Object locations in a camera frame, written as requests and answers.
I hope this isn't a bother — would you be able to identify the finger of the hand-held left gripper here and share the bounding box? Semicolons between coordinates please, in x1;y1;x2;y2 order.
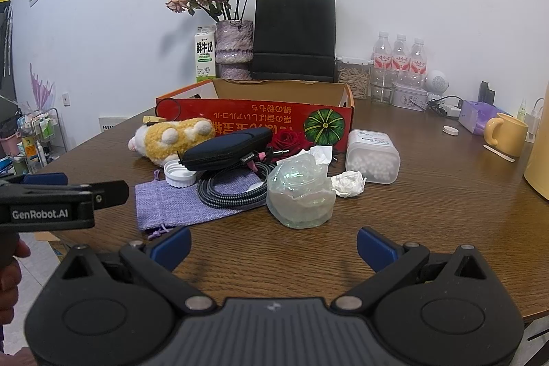
0;180;129;209
0;173;69;189

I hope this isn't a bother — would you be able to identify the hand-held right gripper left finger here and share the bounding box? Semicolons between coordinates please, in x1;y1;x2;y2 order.
56;225;217;313

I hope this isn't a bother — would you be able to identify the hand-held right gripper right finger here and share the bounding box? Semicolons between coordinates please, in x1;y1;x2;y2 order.
329;226;494;312

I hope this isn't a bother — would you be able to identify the blue woven cloth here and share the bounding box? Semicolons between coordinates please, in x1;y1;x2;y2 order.
135;173;269;240

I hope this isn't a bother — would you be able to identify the braided black grey cable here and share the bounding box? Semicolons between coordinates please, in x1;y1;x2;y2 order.
197;149;296;210

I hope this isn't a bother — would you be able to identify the white tissue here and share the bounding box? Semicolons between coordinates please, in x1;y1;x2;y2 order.
330;171;367;199

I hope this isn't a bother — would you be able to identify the yellow white plush toy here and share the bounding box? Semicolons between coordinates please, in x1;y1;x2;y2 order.
128;118;216;168

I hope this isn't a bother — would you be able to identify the navy zip case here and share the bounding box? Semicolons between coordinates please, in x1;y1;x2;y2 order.
182;128;273;172

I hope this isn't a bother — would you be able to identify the red printed cardboard box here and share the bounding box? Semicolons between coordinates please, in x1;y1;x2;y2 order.
155;78;356;154

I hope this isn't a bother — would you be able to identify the person's left hand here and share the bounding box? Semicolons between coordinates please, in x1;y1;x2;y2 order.
0;238;32;326

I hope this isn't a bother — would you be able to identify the white ribbed bottle cap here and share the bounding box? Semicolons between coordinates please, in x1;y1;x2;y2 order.
164;159;197;189

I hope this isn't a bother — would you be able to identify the white cotton ball container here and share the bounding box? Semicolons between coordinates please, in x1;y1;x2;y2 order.
345;129;401;184

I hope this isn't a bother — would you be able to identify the clear iridescent plastic wrap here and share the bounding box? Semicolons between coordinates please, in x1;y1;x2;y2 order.
266;154;336;229

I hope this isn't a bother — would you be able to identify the wooden desk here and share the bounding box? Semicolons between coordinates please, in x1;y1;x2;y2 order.
43;89;549;324

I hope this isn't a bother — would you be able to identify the white tissue scrap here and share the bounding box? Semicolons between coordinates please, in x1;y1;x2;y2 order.
309;145;334;166

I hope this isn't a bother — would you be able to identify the red artificial rose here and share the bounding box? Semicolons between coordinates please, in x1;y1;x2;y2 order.
271;129;310;154

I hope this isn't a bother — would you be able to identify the white paper strip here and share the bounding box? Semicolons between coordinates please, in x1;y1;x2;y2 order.
483;144;515;163

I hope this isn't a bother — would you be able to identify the white power strip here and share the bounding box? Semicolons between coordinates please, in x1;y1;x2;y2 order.
429;96;464;118

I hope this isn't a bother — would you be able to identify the clear drinking glass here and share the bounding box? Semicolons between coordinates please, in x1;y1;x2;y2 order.
370;68;397;105

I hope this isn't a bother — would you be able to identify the purple box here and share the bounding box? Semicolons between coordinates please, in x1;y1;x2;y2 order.
458;100;509;135

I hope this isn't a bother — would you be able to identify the white green milk carton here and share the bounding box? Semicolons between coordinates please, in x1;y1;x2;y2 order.
195;26;217;84

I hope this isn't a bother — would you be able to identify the clear jar of wooden pegs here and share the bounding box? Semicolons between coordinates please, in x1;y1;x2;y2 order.
336;56;373;100

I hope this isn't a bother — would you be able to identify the yellow mug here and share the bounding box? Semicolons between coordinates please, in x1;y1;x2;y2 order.
484;113;529;158

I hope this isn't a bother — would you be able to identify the cream yellow kettle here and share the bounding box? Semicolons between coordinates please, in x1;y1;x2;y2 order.
523;85;549;201

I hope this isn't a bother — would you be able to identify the pink label water bottle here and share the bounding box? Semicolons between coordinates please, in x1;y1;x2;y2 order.
392;34;411;86
372;32;393;71
409;38;429;88

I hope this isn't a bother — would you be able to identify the purple mottled vase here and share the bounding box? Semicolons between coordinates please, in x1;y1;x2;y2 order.
214;20;255;80

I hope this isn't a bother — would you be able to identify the white charger plug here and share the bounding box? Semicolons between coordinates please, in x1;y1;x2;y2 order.
525;98;545;143

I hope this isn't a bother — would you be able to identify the black paper bag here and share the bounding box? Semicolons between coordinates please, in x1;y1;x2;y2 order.
251;0;336;84

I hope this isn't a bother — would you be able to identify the metal wire storage rack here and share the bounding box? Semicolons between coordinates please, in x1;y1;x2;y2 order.
17;107;67;174

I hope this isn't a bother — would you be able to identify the white wall vent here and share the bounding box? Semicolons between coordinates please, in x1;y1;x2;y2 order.
100;116;131;133

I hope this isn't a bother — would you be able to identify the purple flower wall sticker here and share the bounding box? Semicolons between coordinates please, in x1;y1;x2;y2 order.
28;63;56;111

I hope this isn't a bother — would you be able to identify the black cord loop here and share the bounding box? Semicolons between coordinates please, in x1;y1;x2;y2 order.
155;98;182;122

